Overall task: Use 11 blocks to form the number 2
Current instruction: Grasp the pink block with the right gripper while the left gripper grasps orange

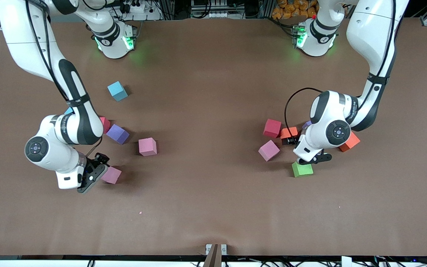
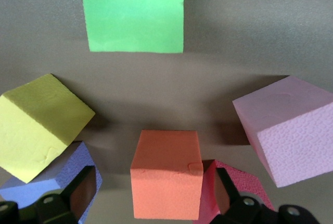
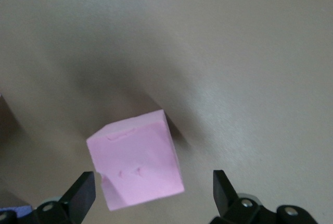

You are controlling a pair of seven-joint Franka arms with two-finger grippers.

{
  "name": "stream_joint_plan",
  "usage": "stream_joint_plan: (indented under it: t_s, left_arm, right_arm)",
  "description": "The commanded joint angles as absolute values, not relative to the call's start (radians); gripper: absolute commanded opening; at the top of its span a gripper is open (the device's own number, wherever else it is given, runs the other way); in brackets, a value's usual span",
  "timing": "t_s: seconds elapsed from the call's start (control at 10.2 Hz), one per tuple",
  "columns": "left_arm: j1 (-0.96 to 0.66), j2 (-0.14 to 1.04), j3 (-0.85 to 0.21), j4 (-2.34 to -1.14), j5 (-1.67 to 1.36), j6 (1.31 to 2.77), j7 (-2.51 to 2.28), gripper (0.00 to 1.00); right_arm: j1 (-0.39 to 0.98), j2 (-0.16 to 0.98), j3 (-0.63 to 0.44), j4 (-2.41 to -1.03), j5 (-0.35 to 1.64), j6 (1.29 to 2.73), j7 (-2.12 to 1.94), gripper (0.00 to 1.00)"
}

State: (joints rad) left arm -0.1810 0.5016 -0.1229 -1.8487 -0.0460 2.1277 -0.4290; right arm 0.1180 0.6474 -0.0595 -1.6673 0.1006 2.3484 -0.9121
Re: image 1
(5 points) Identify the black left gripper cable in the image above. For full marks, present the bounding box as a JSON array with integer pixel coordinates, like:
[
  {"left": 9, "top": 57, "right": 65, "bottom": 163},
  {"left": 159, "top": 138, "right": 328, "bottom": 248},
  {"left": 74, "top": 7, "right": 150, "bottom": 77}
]
[{"left": 285, "top": 88, "right": 323, "bottom": 138}]

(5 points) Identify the pink foam cube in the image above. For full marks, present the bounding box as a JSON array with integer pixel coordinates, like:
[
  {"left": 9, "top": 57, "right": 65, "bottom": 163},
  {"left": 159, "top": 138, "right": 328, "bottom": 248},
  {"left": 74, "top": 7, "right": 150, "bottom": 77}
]
[
  {"left": 258, "top": 139, "right": 281, "bottom": 162},
  {"left": 102, "top": 166, "right": 122, "bottom": 185},
  {"left": 138, "top": 138, "right": 158, "bottom": 156}
]

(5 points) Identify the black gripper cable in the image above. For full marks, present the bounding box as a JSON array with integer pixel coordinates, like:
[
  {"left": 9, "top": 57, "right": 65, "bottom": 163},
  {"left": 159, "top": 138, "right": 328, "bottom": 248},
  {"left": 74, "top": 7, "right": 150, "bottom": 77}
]
[
  {"left": 285, "top": 88, "right": 323, "bottom": 138},
  {"left": 86, "top": 143, "right": 103, "bottom": 158}
]

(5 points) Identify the orange bagged items pile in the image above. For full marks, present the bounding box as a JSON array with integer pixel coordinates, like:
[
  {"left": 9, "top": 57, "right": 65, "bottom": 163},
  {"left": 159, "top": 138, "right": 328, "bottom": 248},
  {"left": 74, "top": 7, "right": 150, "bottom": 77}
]
[{"left": 272, "top": 0, "right": 318, "bottom": 20}]

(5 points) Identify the orange foam cube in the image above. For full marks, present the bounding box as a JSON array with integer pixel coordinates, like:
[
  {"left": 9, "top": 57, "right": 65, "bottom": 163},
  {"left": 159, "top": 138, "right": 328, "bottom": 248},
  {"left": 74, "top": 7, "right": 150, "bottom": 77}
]
[
  {"left": 338, "top": 132, "right": 361, "bottom": 153},
  {"left": 280, "top": 126, "right": 298, "bottom": 141}
]

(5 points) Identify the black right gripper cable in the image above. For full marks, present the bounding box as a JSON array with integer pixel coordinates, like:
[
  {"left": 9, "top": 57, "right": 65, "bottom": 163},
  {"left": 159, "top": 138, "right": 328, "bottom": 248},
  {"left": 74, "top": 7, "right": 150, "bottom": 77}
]
[{"left": 86, "top": 143, "right": 103, "bottom": 158}]

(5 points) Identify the green foam cube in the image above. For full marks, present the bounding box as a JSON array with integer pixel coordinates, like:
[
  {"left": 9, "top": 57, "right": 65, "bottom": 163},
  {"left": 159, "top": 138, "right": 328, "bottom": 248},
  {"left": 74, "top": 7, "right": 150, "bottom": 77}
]
[{"left": 291, "top": 162, "right": 314, "bottom": 178}]

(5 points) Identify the metal bracket with post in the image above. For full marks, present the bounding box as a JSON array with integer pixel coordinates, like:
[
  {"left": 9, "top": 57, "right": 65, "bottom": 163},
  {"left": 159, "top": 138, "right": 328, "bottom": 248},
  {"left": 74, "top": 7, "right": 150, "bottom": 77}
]
[{"left": 205, "top": 243, "right": 228, "bottom": 267}]

